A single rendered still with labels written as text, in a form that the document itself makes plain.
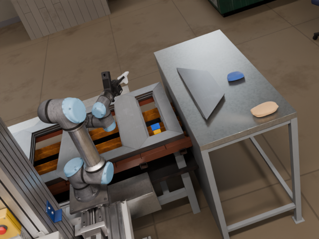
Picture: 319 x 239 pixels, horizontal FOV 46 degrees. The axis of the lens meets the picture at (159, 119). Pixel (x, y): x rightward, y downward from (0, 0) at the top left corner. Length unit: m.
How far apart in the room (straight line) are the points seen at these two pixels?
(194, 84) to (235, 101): 0.36
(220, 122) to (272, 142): 1.40
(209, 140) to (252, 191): 1.16
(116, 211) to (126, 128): 0.84
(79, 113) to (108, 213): 0.67
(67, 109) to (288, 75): 3.20
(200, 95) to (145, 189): 0.74
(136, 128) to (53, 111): 1.11
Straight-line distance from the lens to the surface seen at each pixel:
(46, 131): 3.22
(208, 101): 2.45
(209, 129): 2.27
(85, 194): 2.12
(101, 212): 2.14
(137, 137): 2.67
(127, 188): 2.62
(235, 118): 2.31
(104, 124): 2.08
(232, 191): 3.28
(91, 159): 1.90
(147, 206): 2.85
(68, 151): 2.83
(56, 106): 1.74
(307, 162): 3.46
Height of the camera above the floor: 2.52
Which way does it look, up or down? 37 degrees down
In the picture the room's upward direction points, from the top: 19 degrees counter-clockwise
